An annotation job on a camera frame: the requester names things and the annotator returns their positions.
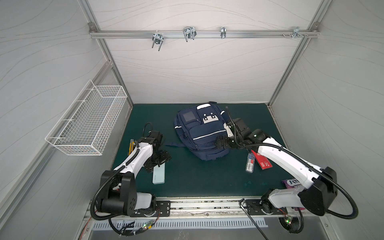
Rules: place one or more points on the red flat box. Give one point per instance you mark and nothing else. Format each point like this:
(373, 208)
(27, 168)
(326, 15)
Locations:
(263, 162)

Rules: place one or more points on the yellow utility knife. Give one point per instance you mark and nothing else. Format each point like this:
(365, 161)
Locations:
(131, 146)

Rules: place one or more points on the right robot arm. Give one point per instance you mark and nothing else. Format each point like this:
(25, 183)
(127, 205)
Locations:
(319, 186)

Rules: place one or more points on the clear pen case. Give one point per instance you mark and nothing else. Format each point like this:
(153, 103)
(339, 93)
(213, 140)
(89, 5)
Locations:
(250, 163)

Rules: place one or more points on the metal hook clamp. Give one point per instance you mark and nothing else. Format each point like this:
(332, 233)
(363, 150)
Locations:
(189, 33)
(296, 33)
(157, 39)

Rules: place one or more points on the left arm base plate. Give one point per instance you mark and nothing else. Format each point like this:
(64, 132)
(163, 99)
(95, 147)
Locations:
(156, 208)

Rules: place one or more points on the white wire basket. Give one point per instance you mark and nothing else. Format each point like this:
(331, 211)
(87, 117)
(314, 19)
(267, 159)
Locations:
(86, 126)

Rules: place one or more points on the aluminium top rail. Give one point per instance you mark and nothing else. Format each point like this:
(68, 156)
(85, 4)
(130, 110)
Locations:
(206, 34)

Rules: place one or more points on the left metal hook clamp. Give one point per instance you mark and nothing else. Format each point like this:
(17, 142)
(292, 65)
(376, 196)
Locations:
(157, 39)

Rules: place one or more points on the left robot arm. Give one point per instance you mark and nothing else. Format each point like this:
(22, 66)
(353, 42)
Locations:
(117, 194)

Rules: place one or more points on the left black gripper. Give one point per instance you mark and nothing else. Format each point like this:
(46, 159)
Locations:
(165, 156)

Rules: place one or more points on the green mat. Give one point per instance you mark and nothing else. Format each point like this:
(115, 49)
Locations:
(185, 174)

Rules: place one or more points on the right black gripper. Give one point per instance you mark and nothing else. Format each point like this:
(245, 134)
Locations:
(226, 141)

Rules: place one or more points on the mint green pencil case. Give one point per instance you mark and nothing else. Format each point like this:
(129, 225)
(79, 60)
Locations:
(159, 174)

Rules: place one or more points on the pink snack pouch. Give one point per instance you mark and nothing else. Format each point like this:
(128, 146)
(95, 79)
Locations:
(291, 183)

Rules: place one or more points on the small metal ring clamp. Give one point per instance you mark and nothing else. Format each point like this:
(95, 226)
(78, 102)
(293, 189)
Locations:
(223, 32)

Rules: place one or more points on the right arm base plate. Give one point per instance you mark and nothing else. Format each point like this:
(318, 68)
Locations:
(257, 207)

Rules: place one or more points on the navy blue student backpack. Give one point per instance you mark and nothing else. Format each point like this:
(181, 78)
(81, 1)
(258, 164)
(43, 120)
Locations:
(198, 128)

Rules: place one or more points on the middle metal hook clamp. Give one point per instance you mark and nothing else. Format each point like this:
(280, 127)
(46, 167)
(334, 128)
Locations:
(189, 33)

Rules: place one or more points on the right metal hook clamp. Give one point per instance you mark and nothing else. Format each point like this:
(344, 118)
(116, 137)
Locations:
(296, 33)

